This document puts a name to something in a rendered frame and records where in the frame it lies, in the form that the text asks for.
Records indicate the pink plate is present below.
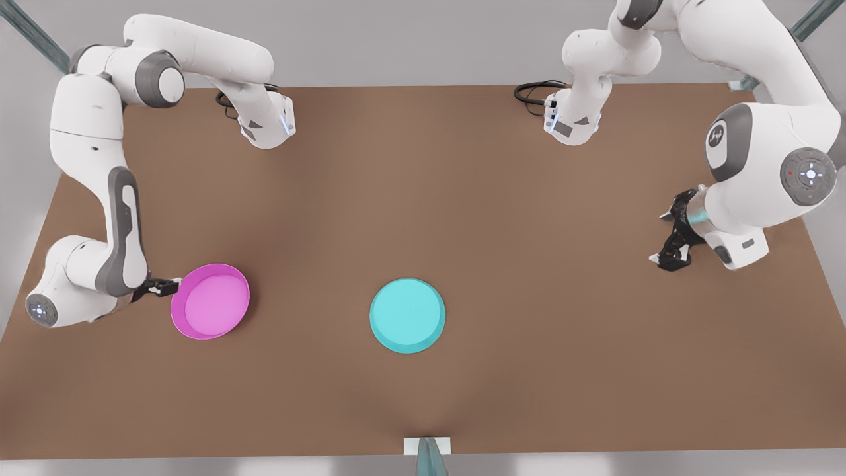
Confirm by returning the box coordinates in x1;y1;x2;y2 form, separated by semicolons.
171;263;251;341

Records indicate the blue plate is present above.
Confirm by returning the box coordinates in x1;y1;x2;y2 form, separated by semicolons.
369;278;447;355

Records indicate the black cable loop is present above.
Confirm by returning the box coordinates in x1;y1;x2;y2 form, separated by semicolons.
215;83;281;121
514;80;570;118

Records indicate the silver frame post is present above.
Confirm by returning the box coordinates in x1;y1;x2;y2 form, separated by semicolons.
0;0;71;75
727;0;846;93
404;436;452;476

